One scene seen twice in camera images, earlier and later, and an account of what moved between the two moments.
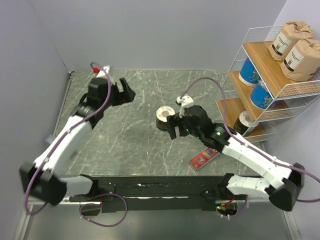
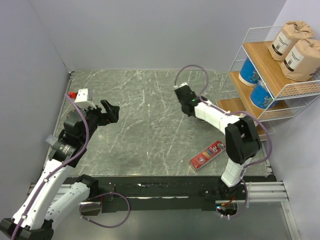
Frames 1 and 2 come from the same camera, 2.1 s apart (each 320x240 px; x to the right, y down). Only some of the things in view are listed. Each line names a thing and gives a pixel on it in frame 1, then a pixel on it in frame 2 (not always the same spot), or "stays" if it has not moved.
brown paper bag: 301,62 stays
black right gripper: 171,119 to 195,96
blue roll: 248,74 stays
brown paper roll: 293,32 stays
